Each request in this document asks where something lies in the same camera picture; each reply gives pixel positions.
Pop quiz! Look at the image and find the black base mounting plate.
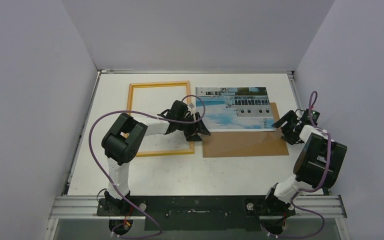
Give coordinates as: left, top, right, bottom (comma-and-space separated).
96, 195, 296, 232

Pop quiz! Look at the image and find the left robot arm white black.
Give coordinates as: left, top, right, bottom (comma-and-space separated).
98, 100, 211, 216

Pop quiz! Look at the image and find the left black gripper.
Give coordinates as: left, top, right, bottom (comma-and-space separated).
176, 113, 209, 142

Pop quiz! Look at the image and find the sky and building photo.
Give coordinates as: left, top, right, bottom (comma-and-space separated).
195, 87, 275, 133

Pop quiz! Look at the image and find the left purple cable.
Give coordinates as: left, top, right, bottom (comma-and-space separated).
88, 95, 207, 240

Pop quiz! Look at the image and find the yellow picture frame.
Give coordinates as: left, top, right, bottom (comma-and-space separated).
126, 81, 195, 157

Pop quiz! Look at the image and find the brown cardboard backing board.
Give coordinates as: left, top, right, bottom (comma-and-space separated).
202, 103, 290, 158

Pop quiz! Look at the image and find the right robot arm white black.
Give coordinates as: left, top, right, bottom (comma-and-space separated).
262, 109, 348, 216

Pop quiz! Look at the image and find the aluminium table rail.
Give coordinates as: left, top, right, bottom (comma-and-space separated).
50, 195, 348, 220

